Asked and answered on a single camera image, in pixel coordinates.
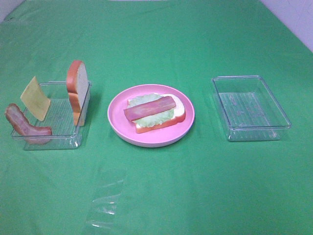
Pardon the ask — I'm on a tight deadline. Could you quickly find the green lettuce leaf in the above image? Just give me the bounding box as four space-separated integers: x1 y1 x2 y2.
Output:
127 93 174 128

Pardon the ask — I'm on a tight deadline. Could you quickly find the ham strip from tray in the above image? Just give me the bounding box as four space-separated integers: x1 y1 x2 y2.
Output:
124 96 176 121

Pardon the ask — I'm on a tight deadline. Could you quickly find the bread slice from tray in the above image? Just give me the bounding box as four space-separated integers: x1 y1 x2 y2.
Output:
132 94 186 134

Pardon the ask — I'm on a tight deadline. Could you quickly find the bacon strip from tray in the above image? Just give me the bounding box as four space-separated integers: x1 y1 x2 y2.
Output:
4 103 52 136

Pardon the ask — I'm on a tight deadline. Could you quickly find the pink round plate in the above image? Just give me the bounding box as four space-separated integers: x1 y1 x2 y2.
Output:
107 84 195 147

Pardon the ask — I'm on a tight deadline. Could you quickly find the green tablecloth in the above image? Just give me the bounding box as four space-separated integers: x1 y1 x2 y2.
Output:
0 0 313 235

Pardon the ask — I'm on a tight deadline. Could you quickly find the bread slice in left tray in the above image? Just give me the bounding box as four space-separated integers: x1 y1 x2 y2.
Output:
66 60 89 126

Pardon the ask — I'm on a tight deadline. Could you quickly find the right clear plastic tray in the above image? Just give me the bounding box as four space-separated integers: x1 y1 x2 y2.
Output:
212 75 291 141

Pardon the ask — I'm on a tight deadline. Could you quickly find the clear plastic tray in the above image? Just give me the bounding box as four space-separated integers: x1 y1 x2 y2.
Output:
212 75 291 141
11 81 91 150

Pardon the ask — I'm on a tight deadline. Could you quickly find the left clear plastic tray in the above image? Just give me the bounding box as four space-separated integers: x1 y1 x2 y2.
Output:
11 81 91 150

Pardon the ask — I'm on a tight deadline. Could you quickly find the clear plastic bag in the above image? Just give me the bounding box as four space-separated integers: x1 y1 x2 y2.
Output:
82 168 126 235

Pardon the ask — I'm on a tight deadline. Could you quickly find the yellow cheese slice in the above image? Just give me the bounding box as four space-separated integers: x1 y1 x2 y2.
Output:
20 76 51 121

